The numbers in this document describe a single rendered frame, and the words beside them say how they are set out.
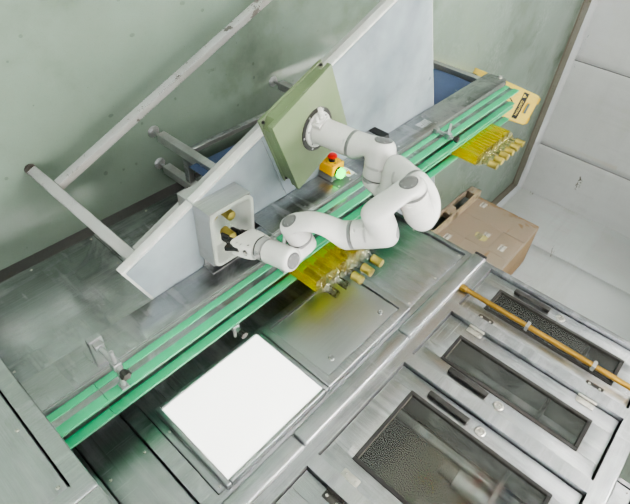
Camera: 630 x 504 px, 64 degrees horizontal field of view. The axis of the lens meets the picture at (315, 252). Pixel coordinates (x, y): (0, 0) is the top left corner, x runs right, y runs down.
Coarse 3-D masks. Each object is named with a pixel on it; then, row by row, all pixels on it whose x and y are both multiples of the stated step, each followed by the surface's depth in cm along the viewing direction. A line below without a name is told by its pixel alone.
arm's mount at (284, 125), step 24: (312, 72) 165; (288, 96) 162; (312, 96) 164; (336, 96) 174; (264, 120) 160; (288, 120) 160; (336, 120) 181; (288, 144) 165; (288, 168) 173; (312, 168) 182
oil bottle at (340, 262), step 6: (324, 246) 190; (318, 252) 187; (324, 252) 188; (330, 252) 188; (336, 252) 188; (324, 258) 186; (330, 258) 185; (336, 258) 186; (342, 258) 186; (336, 264) 183; (342, 264) 184; (348, 264) 184; (342, 270) 183; (342, 276) 186
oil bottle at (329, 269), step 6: (312, 258) 185; (318, 258) 185; (312, 264) 183; (318, 264) 183; (324, 264) 183; (330, 264) 183; (324, 270) 181; (330, 270) 181; (336, 270) 181; (330, 276) 180; (336, 276) 180; (330, 282) 181
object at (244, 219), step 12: (240, 204) 167; (252, 204) 164; (216, 216) 153; (240, 216) 171; (252, 216) 167; (216, 228) 167; (240, 228) 175; (252, 228) 170; (216, 240) 170; (216, 252) 162; (228, 252) 171; (216, 264) 165
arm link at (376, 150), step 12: (360, 132) 162; (348, 144) 162; (360, 144) 160; (372, 144) 157; (384, 144) 156; (348, 156) 165; (360, 156) 163; (372, 156) 157; (384, 156) 156; (372, 168) 159; (372, 180) 161
